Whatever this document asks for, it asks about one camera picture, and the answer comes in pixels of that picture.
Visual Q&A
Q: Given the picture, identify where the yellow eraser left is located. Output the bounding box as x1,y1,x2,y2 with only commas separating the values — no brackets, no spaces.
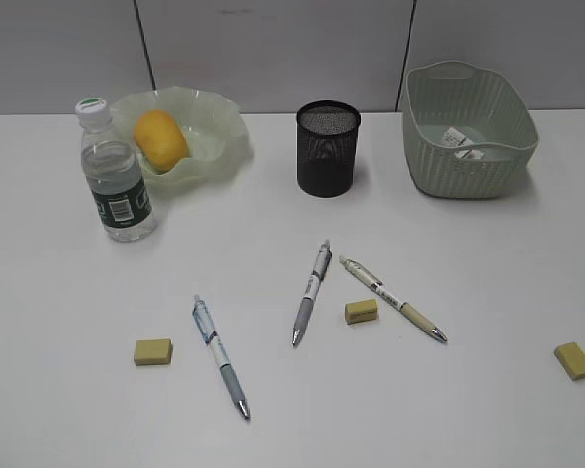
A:
133,338,173,366

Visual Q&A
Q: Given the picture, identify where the black mesh pen holder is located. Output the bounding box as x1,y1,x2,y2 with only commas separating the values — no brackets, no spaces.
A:
296,100,361,198

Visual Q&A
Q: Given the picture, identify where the white waste paper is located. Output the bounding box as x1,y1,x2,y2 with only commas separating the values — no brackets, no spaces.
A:
441,127,484,160

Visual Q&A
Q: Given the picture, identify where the grey and white pen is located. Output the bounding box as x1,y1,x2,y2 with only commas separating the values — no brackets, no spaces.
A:
292,239,332,347

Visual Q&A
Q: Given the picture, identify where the beige and white pen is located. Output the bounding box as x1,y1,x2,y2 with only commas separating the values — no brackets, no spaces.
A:
339,255,448,344

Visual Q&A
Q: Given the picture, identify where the yellow eraser right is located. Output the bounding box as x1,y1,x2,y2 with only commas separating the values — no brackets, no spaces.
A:
554,342,585,381

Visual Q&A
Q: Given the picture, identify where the clear water bottle green label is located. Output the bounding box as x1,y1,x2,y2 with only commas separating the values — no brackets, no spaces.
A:
75,97,156,242

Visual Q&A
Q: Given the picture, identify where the blue and white pen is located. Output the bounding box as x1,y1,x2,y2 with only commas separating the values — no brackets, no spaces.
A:
192,295,251,421

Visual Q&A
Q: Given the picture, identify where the yellow mango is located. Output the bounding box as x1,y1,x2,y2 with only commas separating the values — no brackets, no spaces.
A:
133,109,189,172

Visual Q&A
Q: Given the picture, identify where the pale green woven basket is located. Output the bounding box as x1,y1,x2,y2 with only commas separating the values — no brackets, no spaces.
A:
402,61,539,199

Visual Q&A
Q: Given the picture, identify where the yellow eraser middle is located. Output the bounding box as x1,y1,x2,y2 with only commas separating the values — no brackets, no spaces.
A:
344,299,378,325

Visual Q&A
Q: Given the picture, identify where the yellow eraser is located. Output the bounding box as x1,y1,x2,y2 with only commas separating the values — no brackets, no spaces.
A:
133,338,173,366
344,299,378,325
554,342,585,381

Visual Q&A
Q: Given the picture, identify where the translucent green wavy plate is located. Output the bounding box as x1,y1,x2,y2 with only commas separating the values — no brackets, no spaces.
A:
110,86,254,192

